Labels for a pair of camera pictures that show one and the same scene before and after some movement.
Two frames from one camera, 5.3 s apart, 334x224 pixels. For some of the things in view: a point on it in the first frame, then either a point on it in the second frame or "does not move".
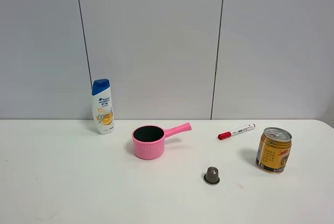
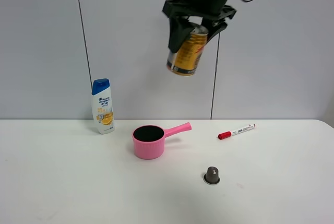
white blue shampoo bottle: (103, 106) does not move
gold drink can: (273, 150) → (185, 60)
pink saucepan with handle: (149, 140) does not move
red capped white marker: (227, 134) does not move
